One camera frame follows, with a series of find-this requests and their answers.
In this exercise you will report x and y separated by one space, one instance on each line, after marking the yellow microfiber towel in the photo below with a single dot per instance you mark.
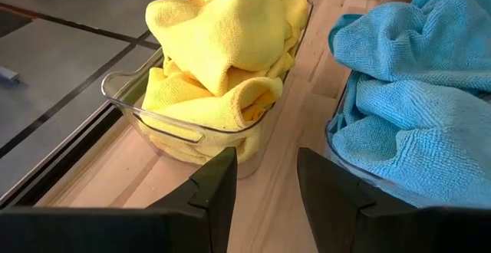
230 34
192 103

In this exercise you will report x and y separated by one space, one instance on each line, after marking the clear plastic basket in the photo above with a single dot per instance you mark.
169 132
383 189

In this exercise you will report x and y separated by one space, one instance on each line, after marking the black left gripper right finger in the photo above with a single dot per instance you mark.
337 214

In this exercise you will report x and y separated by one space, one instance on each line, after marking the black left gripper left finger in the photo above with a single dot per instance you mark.
211 207

